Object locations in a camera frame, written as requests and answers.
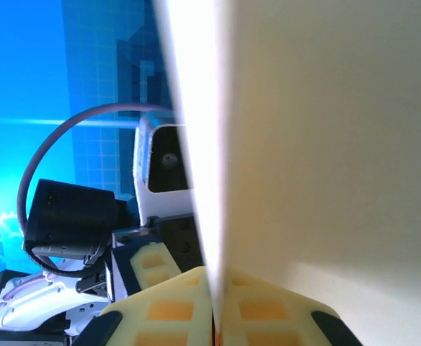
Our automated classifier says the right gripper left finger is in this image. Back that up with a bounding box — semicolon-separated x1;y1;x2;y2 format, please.
76;266;214;346

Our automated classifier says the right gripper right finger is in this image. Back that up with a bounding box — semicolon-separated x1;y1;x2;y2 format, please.
216;267;363;346

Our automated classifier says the yellow paper sheet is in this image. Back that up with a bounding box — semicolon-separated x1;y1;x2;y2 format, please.
151;0;421;346

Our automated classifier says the black braided cable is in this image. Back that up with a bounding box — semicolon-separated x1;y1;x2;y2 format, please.
25;248;102;279

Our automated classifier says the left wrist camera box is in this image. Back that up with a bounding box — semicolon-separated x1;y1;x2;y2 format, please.
133;111;198;226

